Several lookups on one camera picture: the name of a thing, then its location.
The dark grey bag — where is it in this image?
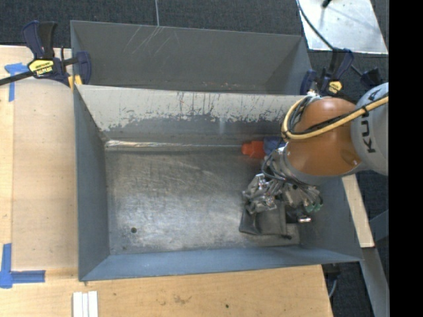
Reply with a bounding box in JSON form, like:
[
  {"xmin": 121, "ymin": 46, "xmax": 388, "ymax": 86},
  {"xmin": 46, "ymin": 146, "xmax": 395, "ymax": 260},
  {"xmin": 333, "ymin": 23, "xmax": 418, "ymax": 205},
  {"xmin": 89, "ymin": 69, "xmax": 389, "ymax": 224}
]
[{"xmin": 238, "ymin": 201, "xmax": 300, "ymax": 240}]

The blue plastic thing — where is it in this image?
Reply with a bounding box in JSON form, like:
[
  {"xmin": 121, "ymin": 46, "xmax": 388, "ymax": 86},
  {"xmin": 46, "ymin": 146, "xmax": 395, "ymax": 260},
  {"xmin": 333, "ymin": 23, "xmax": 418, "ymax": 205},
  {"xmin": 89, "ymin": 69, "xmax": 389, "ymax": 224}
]
[{"xmin": 263, "ymin": 136, "xmax": 286, "ymax": 155}]

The pale wood board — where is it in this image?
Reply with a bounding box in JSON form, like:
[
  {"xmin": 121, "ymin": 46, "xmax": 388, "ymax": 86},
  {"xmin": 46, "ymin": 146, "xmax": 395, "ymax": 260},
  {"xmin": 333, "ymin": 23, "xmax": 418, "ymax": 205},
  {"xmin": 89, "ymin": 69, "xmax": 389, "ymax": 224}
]
[{"xmin": 11, "ymin": 77, "xmax": 80, "ymax": 272}]

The grey metal bin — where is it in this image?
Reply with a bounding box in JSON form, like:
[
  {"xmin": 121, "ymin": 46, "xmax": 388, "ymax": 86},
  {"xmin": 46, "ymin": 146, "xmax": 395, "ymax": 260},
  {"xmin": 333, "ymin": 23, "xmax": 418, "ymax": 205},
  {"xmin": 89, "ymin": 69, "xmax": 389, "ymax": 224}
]
[{"xmin": 69, "ymin": 20, "xmax": 365, "ymax": 282}]

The red-orange plastic toy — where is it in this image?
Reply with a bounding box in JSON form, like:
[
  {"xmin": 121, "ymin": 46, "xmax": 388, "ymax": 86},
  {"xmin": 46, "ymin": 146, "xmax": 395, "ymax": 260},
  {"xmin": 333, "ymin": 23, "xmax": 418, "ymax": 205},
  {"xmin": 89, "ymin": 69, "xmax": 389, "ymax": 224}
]
[{"xmin": 241, "ymin": 139, "xmax": 266, "ymax": 159}]

